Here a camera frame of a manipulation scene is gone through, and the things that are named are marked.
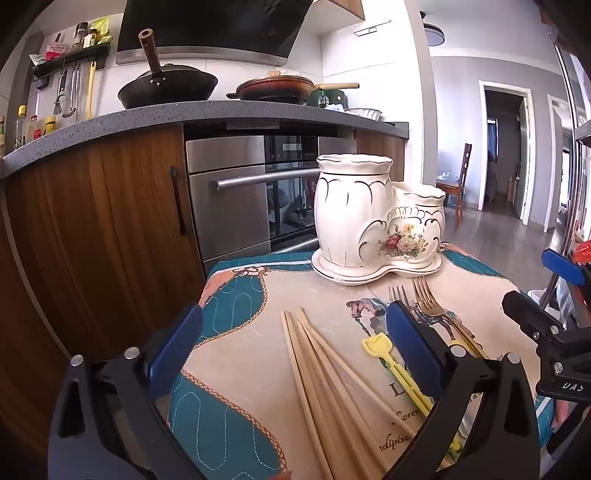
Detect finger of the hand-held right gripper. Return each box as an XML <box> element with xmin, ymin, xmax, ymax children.
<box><xmin>502</xmin><ymin>290</ymin><xmax>571</xmax><ymax>356</ymax></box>
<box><xmin>541</xmin><ymin>248</ymin><xmax>591</xmax><ymax>288</ymax></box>

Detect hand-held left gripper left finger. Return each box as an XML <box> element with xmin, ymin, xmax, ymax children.
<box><xmin>48</xmin><ymin>302</ymin><xmax>206</xmax><ymax>480</ymax></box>

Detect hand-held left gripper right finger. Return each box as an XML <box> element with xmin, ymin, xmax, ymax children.
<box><xmin>385</xmin><ymin>300</ymin><xmax>541</xmax><ymax>480</ymax></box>

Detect yellow plastic fruit fork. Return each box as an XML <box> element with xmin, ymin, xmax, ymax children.
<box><xmin>361</xmin><ymin>335</ymin><xmax>432</xmax><ymax>416</ymax></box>
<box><xmin>383</xmin><ymin>360</ymin><xmax>462</xmax><ymax>457</ymax></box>

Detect gold metal fork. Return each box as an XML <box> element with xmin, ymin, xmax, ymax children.
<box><xmin>411</xmin><ymin>276</ymin><xmax>488</xmax><ymax>358</ymax></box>

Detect wooden chopstick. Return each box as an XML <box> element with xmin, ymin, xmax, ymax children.
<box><xmin>305</xmin><ymin>337</ymin><xmax>375</xmax><ymax>480</ymax></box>
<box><xmin>286</xmin><ymin>311</ymin><xmax>356</xmax><ymax>480</ymax></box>
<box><xmin>301</xmin><ymin>322</ymin><xmax>389</xmax><ymax>467</ymax></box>
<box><xmin>281</xmin><ymin>312</ymin><xmax>334</xmax><ymax>480</ymax></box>
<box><xmin>295</xmin><ymin>307</ymin><xmax>404</xmax><ymax>423</ymax></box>

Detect white ceramic floral utensil holder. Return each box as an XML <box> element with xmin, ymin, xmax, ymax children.
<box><xmin>311</xmin><ymin>154</ymin><xmax>447</xmax><ymax>287</ymax></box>

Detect printed teal beige tablecloth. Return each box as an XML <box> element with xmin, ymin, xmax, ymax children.
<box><xmin>168</xmin><ymin>242</ymin><xmax>555</xmax><ymax>480</ymax></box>

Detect wooden chair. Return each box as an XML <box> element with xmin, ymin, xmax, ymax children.
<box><xmin>436</xmin><ymin>143</ymin><xmax>473</xmax><ymax>229</ymax></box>

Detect wide wooden cabinet door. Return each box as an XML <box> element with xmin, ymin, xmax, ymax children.
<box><xmin>0</xmin><ymin>124</ymin><xmax>206</xmax><ymax>370</ymax></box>

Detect metal shelf rack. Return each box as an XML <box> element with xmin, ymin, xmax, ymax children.
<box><xmin>549</xmin><ymin>23</ymin><xmax>591</xmax><ymax>250</ymax></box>

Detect stainless steel oven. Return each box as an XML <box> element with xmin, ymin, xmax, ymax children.
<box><xmin>185</xmin><ymin>134</ymin><xmax>358</xmax><ymax>264</ymax></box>

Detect narrow wooden cabinet door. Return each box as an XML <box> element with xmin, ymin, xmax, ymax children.
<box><xmin>355</xmin><ymin>131</ymin><xmax>407</xmax><ymax>183</ymax></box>

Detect grey speckled kitchen counter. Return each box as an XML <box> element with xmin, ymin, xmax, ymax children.
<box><xmin>0</xmin><ymin>99</ymin><xmax>411</xmax><ymax>178</ymax></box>

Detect round ceiling lamp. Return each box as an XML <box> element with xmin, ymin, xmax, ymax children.
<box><xmin>422</xmin><ymin>11</ymin><xmax>445</xmax><ymax>47</ymax></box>

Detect glass oil bottle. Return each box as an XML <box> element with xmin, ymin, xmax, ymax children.
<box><xmin>14</xmin><ymin>105</ymin><xmax>27</xmax><ymax>149</ymax></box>

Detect red frying pan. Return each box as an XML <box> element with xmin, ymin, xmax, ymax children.
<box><xmin>226</xmin><ymin>74</ymin><xmax>361</xmax><ymax>106</ymax></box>

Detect hanging metal ladle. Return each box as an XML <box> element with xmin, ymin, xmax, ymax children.
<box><xmin>65</xmin><ymin>65</ymin><xmax>81</xmax><ymax>118</ymax></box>

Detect hanging metal tongs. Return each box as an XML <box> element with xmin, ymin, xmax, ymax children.
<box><xmin>53</xmin><ymin>69</ymin><xmax>68</xmax><ymax>116</ymax></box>

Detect black range hood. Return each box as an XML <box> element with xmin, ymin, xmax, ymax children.
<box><xmin>115</xmin><ymin>0</ymin><xmax>315</xmax><ymax>65</ymax></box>

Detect wooden upper cabinet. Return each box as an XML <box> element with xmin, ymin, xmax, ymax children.
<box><xmin>314</xmin><ymin>0</ymin><xmax>365</xmax><ymax>21</ymax></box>

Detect white door frame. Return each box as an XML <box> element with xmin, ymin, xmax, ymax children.
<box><xmin>478</xmin><ymin>80</ymin><xmax>536</xmax><ymax>227</ymax></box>
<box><xmin>547</xmin><ymin>95</ymin><xmax>573</xmax><ymax>232</ymax></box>

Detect black cabinet handle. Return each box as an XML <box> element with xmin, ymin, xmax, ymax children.
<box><xmin>169</xmin><ymin>166</ymin><xmax>187</xmax><ymax>237</ymax></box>

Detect black wok with wooden handle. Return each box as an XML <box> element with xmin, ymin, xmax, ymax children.
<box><xmin>117</xmin><ymin>28</ymin><xmax>219</xmax><ymax>110</ymax></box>

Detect wall wire rack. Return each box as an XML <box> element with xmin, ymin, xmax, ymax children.
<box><xmin>355</xmin><ymin>19</ymin><xmax>393</xmax><ymax>37</ymax></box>

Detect black wall spice rack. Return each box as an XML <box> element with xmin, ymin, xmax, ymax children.
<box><xmin>31</xmin><ymin>44</ymin><xmax>112</xmax><ymax>88</ymax></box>

